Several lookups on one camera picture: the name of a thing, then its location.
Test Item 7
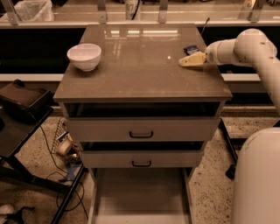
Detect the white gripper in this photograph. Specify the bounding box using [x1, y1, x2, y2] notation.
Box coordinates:
[178, 43, 218, 67]

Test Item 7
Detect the dark blue rxbar wrapper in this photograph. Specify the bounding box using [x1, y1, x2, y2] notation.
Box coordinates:
[184, 45, 200, 56]

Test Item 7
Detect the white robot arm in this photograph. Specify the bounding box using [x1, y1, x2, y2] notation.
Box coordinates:
[178, 28, 280, 224]

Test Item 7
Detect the white ceramic bowl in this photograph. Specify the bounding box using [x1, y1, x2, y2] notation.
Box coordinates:
[66, 43, 102, 72]

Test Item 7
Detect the grey drawer cabinet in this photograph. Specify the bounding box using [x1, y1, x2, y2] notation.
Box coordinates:
[54, 24, 231, 224]

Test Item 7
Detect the white labelled cup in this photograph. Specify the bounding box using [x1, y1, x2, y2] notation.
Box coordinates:
[125, 0, 141, 20]

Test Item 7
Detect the black chair base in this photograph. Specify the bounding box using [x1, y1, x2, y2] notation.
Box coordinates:
[218, 119, 238, 180]

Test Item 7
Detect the tape roll on floor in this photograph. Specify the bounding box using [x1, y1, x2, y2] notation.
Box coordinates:
[57, 138, 73, 156]

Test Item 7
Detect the dark box on table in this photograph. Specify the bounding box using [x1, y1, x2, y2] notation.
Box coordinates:
[0, 80, 52, 123]

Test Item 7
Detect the wire mesh basket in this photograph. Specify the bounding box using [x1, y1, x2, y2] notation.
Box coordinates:
[52, 118, 80, 163]

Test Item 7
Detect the black floor cable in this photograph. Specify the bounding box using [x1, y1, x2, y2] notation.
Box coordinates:
[39, 125, 89, 220]

